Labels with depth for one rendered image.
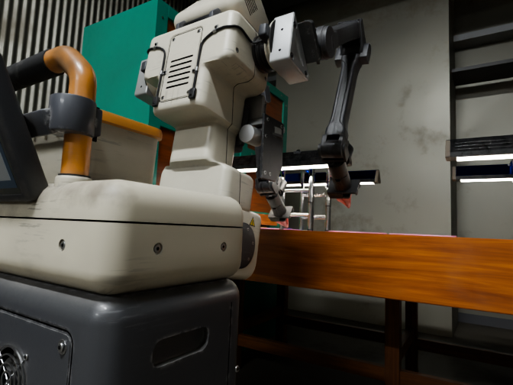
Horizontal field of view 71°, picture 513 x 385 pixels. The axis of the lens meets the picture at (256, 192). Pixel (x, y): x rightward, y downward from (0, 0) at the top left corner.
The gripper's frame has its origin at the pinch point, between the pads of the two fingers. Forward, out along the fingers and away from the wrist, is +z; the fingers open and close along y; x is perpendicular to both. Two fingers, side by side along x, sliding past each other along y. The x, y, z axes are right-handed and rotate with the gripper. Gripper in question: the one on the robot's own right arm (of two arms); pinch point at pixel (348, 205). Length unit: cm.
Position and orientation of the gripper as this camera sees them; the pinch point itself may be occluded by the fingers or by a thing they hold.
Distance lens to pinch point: 129.6
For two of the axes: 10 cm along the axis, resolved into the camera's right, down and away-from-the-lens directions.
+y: -8.6, 0.1, 5.1
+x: -3.7, 6.8, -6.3
